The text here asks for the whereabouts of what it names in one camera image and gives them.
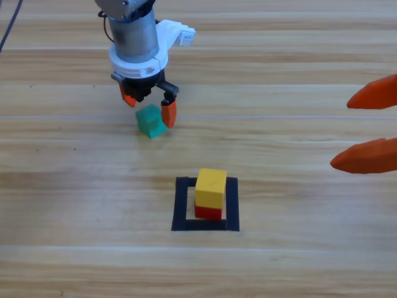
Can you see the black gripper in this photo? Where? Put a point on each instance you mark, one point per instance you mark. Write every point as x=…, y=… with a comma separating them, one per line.
x=141, y=88

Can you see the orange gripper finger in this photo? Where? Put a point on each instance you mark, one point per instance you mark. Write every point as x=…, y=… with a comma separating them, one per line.
x=375, y=96
x=369, y=158

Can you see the green wooden block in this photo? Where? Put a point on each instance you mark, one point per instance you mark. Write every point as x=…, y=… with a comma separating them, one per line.
x=149, y=121

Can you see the yellow wooden block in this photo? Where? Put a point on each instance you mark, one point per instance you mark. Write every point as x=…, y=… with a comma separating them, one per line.
x=211, y=186

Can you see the red wooden block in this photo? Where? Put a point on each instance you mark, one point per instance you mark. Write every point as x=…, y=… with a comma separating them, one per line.
x=207, y=213

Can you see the black tape square outline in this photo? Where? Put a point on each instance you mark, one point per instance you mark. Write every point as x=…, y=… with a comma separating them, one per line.
x=204, y=225

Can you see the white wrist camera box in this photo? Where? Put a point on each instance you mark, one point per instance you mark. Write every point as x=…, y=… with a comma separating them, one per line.
x=187, y=38

